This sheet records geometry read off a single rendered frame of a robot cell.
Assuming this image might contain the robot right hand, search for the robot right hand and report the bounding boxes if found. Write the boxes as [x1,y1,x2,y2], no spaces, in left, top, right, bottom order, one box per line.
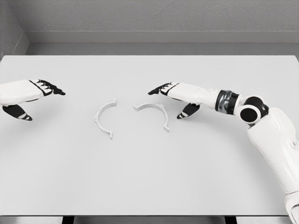
[147,82,203,120]

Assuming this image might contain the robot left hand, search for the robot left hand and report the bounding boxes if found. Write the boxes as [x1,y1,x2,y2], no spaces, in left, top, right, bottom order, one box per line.
[0,79,66,121]

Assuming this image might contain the white pipe clamp half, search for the white pipe clamp half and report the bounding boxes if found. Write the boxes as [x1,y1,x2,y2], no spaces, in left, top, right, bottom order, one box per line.
[132,103,171,134]
[93,97,117,140]

